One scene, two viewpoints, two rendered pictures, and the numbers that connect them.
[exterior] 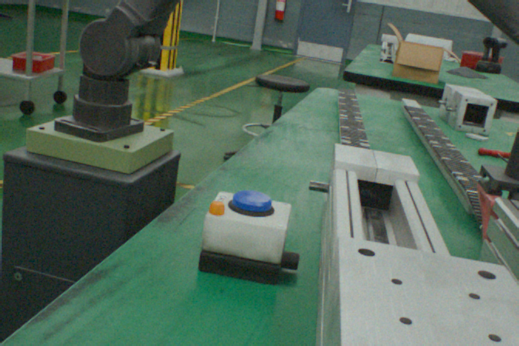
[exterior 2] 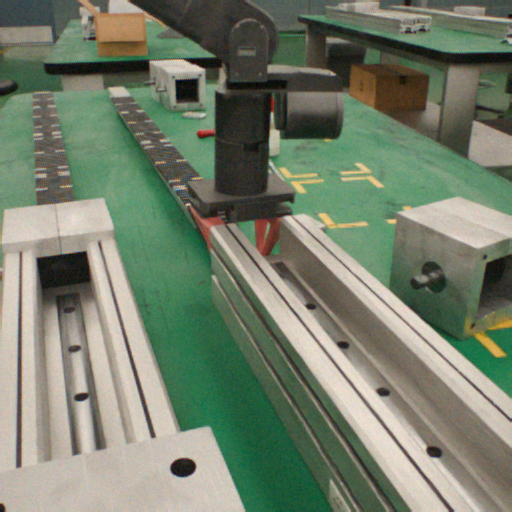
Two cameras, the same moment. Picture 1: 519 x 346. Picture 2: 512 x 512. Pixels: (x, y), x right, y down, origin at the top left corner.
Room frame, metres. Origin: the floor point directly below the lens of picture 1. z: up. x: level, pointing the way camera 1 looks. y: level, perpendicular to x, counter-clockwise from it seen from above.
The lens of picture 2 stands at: (0.17, -0.10, 1.09)
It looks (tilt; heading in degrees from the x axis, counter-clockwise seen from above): 26 degrees down; 337
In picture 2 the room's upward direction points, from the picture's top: straight up
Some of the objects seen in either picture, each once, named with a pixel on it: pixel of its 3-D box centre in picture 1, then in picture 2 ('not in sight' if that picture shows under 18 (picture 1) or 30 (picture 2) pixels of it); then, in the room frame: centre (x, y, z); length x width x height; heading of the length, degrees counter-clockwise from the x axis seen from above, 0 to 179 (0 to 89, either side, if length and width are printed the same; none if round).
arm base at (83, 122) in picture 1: (103, 103); not in sight; (0.90, 0.25, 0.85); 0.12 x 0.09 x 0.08; 160
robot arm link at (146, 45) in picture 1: (121, 55); not in sight; (0.90, 0.23, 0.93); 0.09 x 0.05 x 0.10; 75
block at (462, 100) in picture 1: (466, 111); (178, 88); (1.65, -0.53, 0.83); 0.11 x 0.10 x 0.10; 85
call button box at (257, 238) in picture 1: (255, 235); not in sight; (0.58, -0.01, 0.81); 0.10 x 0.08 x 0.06; 86
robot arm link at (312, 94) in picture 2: not in sight; (282, 79); (0.73, -0.37, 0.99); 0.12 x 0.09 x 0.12; 75
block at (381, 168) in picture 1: (357, 192); (51, 264); (0.74, -0.13, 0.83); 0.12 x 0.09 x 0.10; 86
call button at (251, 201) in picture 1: (251, 205); not in sight; (0.58, 0.00, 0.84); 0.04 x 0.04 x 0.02
